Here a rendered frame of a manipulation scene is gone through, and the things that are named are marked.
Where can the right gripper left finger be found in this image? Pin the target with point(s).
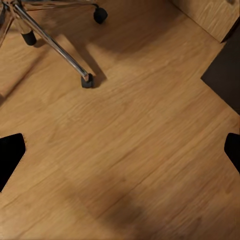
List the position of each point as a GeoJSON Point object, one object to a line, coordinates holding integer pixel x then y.
{"type": "Point", "coordinates": [12, 149]}

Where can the swivel chair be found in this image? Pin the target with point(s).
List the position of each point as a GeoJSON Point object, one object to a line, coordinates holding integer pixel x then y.
{"type": "Point", "coordinates": [16, 11]}

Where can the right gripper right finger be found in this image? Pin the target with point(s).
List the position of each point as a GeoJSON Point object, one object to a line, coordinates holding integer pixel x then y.
{"type": "Point", "coordinates": [232, 149]}

